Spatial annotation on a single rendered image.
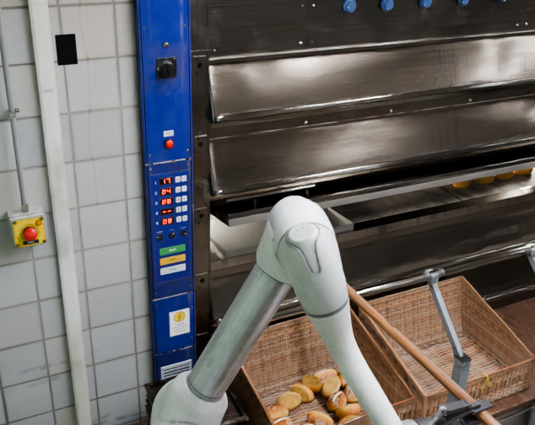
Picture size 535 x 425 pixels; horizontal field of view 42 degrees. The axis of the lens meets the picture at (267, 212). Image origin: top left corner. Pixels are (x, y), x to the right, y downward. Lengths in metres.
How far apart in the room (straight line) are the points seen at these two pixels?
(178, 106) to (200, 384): 0.87
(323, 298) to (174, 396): 0.53
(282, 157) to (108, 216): 0.63
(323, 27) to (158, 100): 0.62
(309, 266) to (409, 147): 1.40
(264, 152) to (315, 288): 1.07
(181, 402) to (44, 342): 0.82
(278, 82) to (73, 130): 0.68
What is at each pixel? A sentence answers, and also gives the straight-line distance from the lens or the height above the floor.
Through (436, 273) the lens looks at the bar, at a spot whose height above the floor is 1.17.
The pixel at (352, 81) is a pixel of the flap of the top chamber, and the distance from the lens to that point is 2.49.
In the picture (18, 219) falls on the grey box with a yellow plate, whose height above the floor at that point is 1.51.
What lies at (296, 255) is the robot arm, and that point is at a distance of 1.40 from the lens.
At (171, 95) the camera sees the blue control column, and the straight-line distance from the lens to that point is 2.17.
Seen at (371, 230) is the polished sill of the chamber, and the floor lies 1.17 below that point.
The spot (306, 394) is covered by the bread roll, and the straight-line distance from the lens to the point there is 2.77.
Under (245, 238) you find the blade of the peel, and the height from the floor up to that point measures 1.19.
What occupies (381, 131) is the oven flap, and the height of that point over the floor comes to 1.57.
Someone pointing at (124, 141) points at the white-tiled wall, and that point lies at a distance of 2.21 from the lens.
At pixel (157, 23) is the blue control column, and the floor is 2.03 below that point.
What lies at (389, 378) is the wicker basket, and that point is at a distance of 2.78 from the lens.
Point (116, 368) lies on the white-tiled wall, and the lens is 2.61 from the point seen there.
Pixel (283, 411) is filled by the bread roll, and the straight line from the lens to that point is 2.69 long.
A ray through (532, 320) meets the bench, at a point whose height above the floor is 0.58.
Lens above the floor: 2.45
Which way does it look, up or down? 26 degrees down
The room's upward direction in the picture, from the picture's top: 2 degrees clockwise
